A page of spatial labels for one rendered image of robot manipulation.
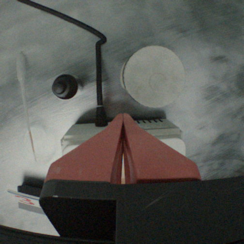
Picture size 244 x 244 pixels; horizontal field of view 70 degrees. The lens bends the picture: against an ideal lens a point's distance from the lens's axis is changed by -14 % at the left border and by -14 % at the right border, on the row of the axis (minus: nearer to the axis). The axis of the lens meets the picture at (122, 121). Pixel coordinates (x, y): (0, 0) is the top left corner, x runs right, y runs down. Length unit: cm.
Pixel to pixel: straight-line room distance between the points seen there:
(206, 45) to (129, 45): 11
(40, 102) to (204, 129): 24
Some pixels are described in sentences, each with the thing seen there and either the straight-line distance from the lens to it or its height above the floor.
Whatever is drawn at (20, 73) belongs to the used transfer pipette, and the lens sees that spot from 27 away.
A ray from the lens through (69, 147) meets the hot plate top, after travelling 19.
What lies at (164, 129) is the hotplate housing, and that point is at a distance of 21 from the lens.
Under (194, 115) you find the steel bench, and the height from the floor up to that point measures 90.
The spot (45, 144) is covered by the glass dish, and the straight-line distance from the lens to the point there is 29.
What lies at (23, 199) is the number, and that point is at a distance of 32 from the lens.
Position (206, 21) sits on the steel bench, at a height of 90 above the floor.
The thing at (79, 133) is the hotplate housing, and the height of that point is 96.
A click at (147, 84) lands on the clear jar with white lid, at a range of 19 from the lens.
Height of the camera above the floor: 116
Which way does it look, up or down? 78 degrees down
